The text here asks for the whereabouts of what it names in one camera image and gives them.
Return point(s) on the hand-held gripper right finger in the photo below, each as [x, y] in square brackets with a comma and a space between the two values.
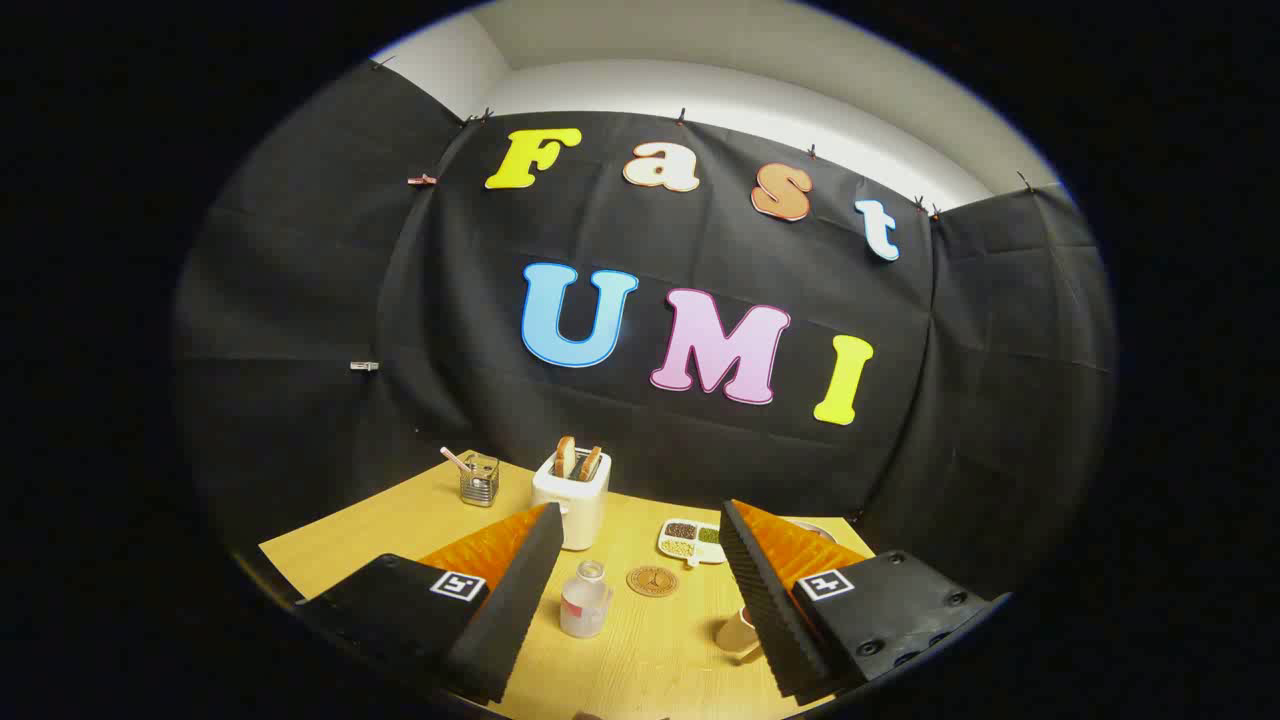
[765, 600]

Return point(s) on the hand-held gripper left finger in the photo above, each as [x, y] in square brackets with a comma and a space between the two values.
[505, 620]

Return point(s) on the clear juice bottle red label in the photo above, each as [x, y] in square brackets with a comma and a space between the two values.
[585, 605]

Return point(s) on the round cork coaster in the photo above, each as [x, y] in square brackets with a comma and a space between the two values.
[653, 581]

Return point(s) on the white oval plate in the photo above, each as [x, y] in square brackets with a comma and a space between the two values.
[815, 528]

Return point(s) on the white divided dish with beans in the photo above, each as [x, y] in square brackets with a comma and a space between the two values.
[685, 540]

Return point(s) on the wooden table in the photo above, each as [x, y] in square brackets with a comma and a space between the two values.
[640, 650]

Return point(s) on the white toaster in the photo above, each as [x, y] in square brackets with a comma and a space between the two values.
[580, 505]

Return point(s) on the pink checked straw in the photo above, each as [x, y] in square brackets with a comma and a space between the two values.
[455, 458]

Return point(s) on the tall toast slice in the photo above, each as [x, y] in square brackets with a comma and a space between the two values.
[566, 457]

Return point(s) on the short toast slice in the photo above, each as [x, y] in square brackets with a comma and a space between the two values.
[590, 464]

